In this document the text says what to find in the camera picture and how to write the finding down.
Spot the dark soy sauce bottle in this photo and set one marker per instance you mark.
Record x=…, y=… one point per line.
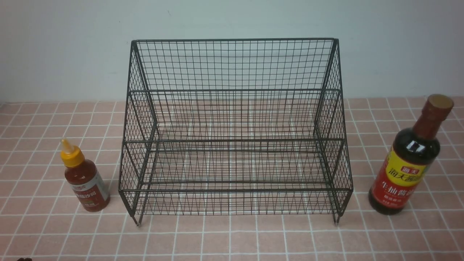
x=409, y=158

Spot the black wire mesh shelf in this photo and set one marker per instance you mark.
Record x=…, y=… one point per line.
x=235, y=127

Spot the red chili sauce bottle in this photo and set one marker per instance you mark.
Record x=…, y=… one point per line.
x=84, y=178

